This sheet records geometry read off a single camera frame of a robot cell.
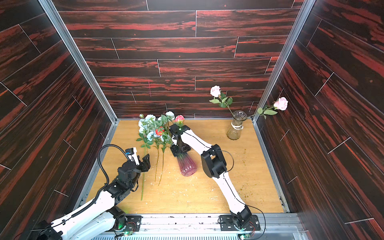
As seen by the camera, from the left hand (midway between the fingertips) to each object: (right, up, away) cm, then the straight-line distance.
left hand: (146, 155), depth 82 cm
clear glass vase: (+55, +15, +18) cm, 60 cm away
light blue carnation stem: (+3, -8, +13) cm, 15 cm away
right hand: (+20, 0, +18) cm, 26 cm away
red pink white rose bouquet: (+5, +11, +22) cm, 25 cm away
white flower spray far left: (-9, +19, +29) cm, 36 cm away
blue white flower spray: (-3, +10, +19) cm, 22 cm away
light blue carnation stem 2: (+6, +3, +20) cm, 21 cm away
